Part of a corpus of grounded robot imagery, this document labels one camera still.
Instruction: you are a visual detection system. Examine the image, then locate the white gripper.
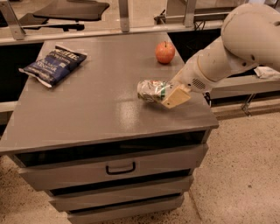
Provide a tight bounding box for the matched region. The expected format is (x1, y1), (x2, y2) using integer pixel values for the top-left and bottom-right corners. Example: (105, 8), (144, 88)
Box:
(162, 55), (214, 109)

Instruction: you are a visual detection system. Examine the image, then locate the crushed white 7up can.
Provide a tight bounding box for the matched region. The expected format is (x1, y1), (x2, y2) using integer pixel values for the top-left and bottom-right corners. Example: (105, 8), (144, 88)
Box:
(137, 80), (173, 102)

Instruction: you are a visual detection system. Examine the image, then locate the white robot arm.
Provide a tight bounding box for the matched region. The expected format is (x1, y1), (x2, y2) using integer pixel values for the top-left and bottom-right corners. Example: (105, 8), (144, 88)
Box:
(161, 3), (280, 109)

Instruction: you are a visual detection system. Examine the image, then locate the red apple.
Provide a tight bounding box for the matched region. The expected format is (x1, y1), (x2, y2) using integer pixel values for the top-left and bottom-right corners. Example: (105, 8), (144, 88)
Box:
(155, 41), (175, 64)

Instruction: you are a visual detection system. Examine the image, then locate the top grey drawer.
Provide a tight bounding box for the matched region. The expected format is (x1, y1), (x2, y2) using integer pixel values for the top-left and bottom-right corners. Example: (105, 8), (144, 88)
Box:
(19, 143), (208, 191)

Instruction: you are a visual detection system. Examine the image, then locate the grey drawer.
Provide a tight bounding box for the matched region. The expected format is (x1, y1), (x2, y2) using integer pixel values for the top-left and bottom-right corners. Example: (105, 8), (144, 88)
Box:
(19, 143), (208, 191)
(50, 175), (193, 212)
(67, 193), (184, 224)

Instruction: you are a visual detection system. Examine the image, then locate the white packet on ledge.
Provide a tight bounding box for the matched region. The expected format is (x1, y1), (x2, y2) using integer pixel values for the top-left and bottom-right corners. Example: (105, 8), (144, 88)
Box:
(254, 66), (280, 80)

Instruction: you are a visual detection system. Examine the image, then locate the grey drawer cabinet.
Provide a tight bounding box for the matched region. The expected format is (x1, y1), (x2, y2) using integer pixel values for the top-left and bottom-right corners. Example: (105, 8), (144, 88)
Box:
(1, 33), (218, 216)

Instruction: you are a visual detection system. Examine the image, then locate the middle grey drawer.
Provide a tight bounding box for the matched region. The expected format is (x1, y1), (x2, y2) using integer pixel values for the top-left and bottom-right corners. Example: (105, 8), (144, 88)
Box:
(50, 175), (193, 212)

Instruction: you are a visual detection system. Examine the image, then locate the bottom grey drawer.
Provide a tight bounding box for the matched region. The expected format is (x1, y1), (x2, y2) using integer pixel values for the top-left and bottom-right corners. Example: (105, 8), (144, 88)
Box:
(67, 193), (184, 224)

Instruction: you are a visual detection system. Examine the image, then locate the blue chip bag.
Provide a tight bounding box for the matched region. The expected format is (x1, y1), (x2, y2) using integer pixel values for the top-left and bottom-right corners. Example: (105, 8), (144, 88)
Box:
(18, 45), (87, 88)

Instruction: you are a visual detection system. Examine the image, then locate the black office chair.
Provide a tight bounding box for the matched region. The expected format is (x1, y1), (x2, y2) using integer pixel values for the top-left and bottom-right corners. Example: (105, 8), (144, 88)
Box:
(18, 0), (109, 31)

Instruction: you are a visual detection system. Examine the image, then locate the black drawer handle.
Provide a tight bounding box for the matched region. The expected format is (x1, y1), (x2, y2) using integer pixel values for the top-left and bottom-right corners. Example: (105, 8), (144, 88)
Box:
(105, 162), (136, 176)

